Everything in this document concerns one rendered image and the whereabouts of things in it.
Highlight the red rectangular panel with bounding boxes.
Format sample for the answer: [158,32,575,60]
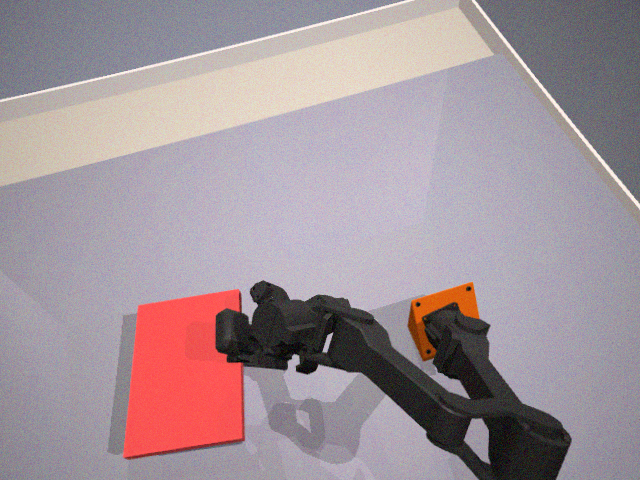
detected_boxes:
[123,289,245,460]

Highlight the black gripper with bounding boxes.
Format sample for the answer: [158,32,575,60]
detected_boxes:
[215,308,319,375]

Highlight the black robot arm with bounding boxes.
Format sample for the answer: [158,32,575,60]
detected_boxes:
[250,280,572,480]

